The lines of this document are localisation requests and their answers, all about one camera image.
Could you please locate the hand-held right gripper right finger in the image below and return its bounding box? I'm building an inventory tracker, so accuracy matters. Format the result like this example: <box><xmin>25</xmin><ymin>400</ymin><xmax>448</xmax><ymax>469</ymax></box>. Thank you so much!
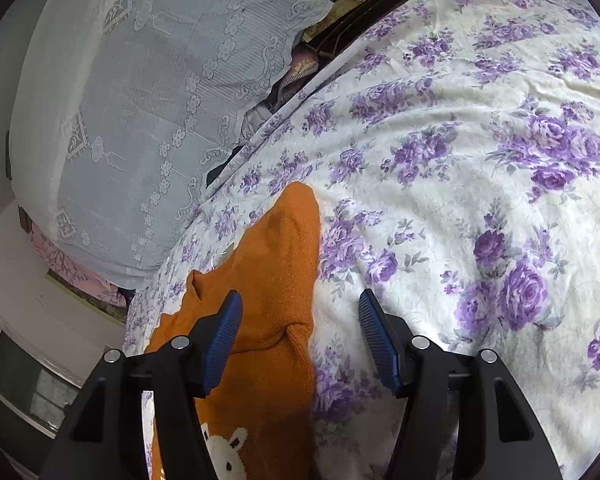
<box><xmin>358</xmin><ymin>289</ymin><xmax>563</xmax><ymax>480</ymax></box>

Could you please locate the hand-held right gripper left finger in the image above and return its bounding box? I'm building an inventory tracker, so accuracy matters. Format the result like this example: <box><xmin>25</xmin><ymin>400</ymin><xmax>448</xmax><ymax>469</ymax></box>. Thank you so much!
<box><xmin>40</xmin><ymin>290</ymin><xmax>244</xmax><ymax>480</ymax></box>

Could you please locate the orange knit sweater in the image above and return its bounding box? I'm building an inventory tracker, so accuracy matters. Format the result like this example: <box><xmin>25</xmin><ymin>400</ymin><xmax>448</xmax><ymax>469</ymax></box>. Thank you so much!
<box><xmin>145</xmin><ymin>181</ymin><xmax>323</xmax><ymax>480</ymax></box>

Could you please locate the pink patterned cloth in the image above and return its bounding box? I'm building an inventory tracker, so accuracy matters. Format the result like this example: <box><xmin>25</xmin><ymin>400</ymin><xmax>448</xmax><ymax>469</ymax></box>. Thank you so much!
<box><xmin>30</xmin><ymin>220</ymin><xmax>131</xmax><ymax>311</ymax></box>

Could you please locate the dark cloth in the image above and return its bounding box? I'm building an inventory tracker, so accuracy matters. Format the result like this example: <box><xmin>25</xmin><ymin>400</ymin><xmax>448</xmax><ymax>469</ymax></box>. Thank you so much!
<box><xmin>205</xmin><ymin>160</ymin><xmax>241</xmax><ymax>188</ymax></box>

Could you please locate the purple floral bedsheet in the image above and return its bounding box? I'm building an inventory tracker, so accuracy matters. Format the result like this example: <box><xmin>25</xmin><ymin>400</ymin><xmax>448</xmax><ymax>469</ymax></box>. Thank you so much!
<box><xmin>122</xmin><ymin>0</ymin><xmax>600</xmax><ymax>480</ymax></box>

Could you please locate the white framed window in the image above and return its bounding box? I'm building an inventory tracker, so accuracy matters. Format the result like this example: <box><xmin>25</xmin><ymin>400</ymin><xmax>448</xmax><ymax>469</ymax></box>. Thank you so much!
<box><xmin>0</xmin><ymin>312</ymin><xmax>106</xmax><ymax>480</ymax></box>

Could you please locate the grey folded cloth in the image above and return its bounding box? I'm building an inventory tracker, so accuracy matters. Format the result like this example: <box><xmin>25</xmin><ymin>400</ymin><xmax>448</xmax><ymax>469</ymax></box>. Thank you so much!
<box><xmin>240</xmin><ymin>105</ymin><xmax>281</xmax><ymax>138</ymax></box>

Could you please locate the white lace cover cloth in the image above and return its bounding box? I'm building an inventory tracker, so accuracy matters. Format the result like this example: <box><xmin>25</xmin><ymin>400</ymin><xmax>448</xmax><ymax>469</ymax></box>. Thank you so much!
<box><xmin>7</xmin><ymin>0</ymin><xmax>336</xmax><ymax>291</ymax></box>

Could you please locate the pink zip jacket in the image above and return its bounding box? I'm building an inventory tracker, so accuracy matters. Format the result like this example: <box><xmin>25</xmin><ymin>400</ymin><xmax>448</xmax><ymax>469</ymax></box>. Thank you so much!
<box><xmin>265</xmin><ymin>45</ymin><xmax>331</xmax><ymax>111</ymax></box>

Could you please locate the dark wooden headboard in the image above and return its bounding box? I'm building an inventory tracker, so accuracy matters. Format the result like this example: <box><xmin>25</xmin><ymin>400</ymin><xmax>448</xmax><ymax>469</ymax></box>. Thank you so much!
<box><xmin>300</xmin><ymin>0</ymin><xmax>461</xmax><ymax>61</ymax></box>

